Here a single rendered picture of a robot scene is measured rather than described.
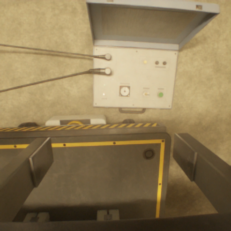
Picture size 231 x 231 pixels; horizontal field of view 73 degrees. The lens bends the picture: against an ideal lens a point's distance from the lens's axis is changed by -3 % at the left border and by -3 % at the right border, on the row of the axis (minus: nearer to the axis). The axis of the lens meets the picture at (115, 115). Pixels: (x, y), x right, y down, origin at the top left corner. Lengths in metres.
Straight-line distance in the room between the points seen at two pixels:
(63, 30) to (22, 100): 0.39
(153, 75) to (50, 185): 0.61
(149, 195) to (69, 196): 0.29
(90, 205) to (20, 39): 0.78
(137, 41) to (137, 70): 0.12
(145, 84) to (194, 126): 0.38
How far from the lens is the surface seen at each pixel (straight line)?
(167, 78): 0.79
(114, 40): 0.75
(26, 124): 0.81
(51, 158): 0.17
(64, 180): 0.61
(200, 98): 0.94
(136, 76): 0.75
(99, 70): 0.69
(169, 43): 0.80
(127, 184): 0.61
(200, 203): 1.28
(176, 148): 0.16
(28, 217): 0.73
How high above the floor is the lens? 0.80
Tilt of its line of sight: 75 degrees down
